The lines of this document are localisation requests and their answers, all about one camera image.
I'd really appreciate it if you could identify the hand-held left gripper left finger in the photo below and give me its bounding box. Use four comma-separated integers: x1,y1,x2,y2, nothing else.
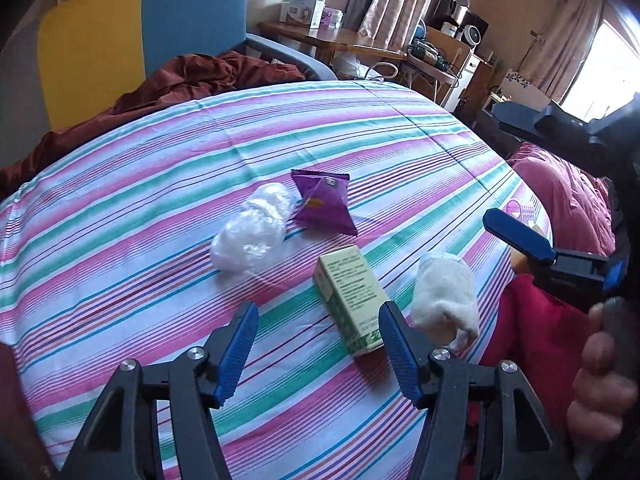
60,301,261,480

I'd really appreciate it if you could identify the purple snack packet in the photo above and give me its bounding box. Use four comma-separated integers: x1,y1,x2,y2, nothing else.
291,170,359,237

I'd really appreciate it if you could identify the white plastic bag bundle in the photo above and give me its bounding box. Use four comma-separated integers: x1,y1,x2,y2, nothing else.
210,183,296,275

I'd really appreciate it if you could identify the white bag with handle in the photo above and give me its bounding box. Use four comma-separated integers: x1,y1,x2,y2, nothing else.
331,52,372,81

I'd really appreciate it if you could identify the person's right hand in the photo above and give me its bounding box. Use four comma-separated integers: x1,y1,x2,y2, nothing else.
567,296,640,457

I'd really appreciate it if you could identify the striped bed sheet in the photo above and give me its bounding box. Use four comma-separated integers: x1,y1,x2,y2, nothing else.
0,80,554,480

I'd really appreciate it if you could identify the black stereo unit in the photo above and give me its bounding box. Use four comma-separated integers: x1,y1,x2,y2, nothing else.
429,0,489,47

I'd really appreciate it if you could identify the small purple box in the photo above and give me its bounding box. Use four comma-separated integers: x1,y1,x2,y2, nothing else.
320,7,346,31

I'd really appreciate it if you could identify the wooden desk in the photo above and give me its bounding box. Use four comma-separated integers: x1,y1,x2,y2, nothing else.
257,21,407,64

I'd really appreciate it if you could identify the green and cream carton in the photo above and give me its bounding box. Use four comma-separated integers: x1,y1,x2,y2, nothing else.
313,244,389,358

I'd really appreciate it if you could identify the red quilt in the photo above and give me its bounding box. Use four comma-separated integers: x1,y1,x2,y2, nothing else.
450,142,622,480

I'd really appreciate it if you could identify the white cardboard carton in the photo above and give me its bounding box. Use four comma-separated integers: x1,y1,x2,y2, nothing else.
279,0,329,30

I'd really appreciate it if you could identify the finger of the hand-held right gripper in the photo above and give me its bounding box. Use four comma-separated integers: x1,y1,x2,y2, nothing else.
482,208,623,312
492,100,603,147

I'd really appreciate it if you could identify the pink plastic item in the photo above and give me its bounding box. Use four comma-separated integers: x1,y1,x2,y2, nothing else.
505,199,539,226

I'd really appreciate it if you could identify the leaf print cardboard box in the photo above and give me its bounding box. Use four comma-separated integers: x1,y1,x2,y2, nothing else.
501,67,549,107

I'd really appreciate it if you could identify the grey bed rail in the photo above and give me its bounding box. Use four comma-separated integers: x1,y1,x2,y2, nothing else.
245,32,339,81

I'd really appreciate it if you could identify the maroon blanket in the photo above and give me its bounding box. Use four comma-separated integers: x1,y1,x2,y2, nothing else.
0,52,307,202

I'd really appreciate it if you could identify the cluttered side table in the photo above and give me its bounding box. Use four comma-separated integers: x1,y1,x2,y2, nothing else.
406,25,477,112

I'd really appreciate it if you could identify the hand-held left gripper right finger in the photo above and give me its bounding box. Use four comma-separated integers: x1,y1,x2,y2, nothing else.
378,300,577,480

